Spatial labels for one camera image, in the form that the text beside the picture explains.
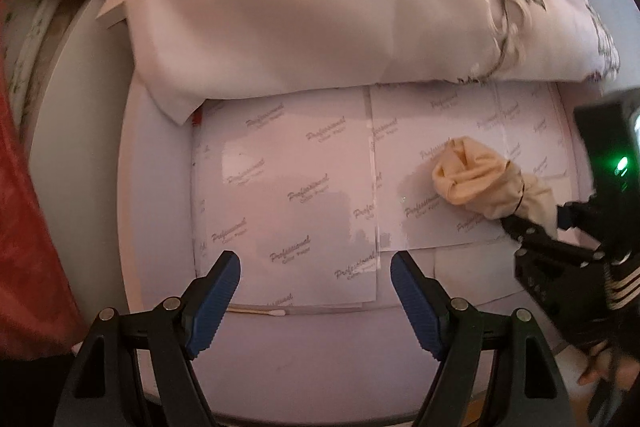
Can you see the cotton swab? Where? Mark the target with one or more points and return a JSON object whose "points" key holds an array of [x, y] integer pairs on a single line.
{"points": [[277, 313]]}

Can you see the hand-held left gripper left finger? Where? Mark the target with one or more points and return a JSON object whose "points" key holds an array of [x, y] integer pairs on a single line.
{"points": [[212, 302]]}

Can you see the glossy printed liner paper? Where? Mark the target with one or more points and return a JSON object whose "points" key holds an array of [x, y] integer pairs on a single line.
{"points": [[410, 127], [280, 167]]}

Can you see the red blanket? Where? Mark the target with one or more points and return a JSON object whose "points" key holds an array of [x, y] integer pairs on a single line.
{"points": [[30, 207]]}

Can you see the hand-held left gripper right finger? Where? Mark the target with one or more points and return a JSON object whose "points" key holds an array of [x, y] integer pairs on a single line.
{"points": [[417, 307]]}

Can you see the beige underwear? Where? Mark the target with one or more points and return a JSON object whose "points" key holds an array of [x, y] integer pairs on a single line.
{"points": [[475, 177]]}

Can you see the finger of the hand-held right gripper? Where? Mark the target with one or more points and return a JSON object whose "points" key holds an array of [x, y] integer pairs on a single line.
{"points": [[545, 244], [575, 217]]}

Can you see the person's right hand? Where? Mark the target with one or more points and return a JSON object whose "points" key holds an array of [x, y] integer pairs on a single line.
{"points": [[597, 367]]}

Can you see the white floral embroidered cloth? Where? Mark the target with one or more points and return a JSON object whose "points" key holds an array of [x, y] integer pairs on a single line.
{"points": [[300, 17]]}

